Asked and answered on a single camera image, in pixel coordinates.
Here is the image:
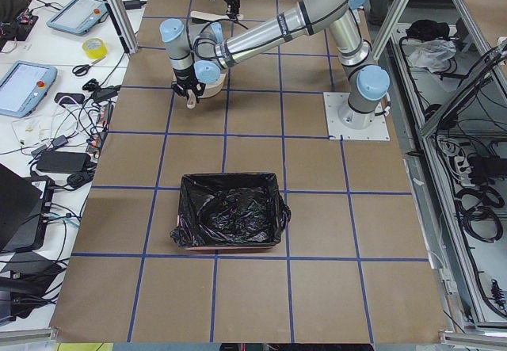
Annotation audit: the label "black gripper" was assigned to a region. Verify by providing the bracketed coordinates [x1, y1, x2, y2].
[171, 72, 206, 99]
[224, 0, 241, 15]

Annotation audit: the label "beige plastic dustpan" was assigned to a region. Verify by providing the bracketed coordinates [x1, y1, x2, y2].
[186, 74, 226, 109]

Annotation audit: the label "black lined trash bin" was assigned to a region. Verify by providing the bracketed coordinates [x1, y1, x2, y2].
[170, 172, 292, 250]

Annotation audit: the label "yellow tape roll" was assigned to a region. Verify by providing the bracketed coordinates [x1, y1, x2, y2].
[82, 37, 108, 59]

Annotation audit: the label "blue teach pendant upper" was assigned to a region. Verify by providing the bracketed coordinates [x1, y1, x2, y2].
[46, 0, 108, 35]

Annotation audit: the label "blue teach pendant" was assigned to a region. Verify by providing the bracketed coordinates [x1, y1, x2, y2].
[46, 0, 108, 35]
[1, 60, 58, 118]

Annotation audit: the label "black power brick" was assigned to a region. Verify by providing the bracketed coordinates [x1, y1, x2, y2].
[36, 151, 91, 174]

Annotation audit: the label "blue teach pendant lower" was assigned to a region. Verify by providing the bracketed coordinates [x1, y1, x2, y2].
[1, 60, 58, 118]

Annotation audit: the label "black laptop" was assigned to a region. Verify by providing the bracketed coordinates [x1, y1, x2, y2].
[1, 166, 55, 254]

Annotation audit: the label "white crumpled cloth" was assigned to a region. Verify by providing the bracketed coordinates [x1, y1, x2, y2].
[408, 40, 456, 73]

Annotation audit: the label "black handled scissors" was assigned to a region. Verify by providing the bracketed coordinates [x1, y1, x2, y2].
[71, 57, 104, 77]

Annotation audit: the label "aluminium frame post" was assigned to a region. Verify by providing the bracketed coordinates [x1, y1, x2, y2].
[102, 0, 139, 55]

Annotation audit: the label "tangled desk cables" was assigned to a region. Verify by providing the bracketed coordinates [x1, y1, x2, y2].
[0, 77, 124, 193]

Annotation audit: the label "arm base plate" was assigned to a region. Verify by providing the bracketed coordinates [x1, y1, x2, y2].
[323, 92, 390, 142]

